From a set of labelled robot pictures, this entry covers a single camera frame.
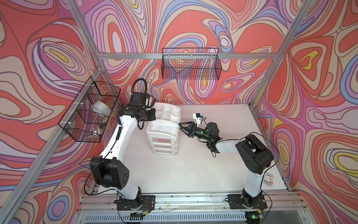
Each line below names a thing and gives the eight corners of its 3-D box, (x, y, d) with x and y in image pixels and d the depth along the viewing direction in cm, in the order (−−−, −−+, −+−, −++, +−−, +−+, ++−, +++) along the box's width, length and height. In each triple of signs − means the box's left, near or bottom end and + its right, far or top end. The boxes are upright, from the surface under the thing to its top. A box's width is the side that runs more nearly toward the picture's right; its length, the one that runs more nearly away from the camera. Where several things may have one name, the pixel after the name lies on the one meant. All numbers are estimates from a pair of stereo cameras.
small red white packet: (262, 183, 82) (265, 182, 79) (264, 173, 86) (267, 171, 83) (269, 187, 81) (273, 186, 78) (271, 176, 85) (274, 174, 82)
